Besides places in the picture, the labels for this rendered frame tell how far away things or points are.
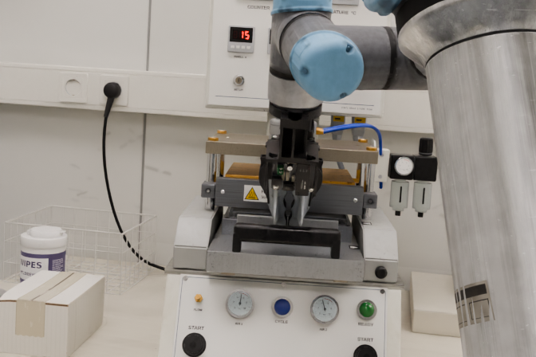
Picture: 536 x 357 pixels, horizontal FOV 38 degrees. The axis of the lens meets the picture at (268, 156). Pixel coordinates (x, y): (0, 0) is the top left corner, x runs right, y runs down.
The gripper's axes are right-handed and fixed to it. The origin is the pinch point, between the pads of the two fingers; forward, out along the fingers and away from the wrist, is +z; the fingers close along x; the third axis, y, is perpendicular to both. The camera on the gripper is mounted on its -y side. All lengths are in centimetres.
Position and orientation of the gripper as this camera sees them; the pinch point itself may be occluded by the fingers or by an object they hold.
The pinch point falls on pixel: (287, 222)
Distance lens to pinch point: 114.2
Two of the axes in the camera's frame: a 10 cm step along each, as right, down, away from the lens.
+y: -0.5, 4.4, -9.0
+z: -0.5, 9.0, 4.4
